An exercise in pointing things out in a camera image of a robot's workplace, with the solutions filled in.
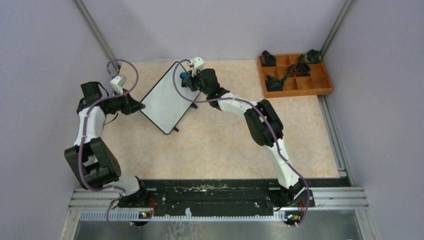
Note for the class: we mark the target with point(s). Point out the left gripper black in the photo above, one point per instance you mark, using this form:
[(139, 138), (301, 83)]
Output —
[(130, 105)]

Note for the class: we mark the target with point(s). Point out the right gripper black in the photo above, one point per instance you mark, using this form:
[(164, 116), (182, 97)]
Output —
[(191, 79)]

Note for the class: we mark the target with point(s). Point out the blue black whiteboard eraser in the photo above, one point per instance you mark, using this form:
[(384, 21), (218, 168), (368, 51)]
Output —
[(183, 75)]

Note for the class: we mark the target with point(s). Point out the white whiteboard black frame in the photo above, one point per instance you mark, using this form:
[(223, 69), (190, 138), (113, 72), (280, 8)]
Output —
[(167, 102)]

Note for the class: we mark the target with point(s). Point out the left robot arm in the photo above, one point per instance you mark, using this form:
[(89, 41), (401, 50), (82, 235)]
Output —
[(90, 159)]

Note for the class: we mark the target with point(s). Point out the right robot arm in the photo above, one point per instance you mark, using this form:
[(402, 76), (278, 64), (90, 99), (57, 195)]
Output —
[(266, 130)]

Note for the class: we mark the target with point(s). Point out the dark crumpled cloth top left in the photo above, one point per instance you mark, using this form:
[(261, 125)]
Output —
[(267, 59)]

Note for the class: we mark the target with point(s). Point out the dark cloth strip lower left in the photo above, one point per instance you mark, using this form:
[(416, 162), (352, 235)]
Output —
[(276, 84)]

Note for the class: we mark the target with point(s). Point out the dark rolled cloth centre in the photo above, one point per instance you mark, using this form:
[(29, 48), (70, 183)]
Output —
[(302, 69)]

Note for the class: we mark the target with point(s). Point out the dark cloth top right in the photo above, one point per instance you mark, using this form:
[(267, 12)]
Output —
[(313, 56)]

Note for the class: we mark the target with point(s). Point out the orange compartment tray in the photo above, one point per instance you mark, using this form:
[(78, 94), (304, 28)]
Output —
[(316, 83)]

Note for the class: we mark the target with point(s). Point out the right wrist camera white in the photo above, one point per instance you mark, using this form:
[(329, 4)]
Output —
[(196, 64)]

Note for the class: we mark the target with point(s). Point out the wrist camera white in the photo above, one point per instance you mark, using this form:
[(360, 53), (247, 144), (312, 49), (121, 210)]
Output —
[(118, 83), (196, 64)]

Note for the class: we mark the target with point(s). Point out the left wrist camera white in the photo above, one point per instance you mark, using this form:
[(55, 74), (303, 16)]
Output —
[(118, 83)]

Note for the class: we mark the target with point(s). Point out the aluminium frame post left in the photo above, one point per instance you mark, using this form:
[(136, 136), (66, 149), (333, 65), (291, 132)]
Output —
[(94, 29)]

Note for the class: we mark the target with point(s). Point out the aluminium frame post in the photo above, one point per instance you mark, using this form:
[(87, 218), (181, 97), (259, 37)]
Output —
[(94, 29), (344, 12)]

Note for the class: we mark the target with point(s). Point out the white cable duct strip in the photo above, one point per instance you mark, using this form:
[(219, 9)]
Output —
[(143, 216)]

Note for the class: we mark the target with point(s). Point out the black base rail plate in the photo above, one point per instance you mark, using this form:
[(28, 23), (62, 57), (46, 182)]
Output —
[(211, 197)]

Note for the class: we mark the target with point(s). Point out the aluminium frame post right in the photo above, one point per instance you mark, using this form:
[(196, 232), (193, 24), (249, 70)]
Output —
[(344, 12)]

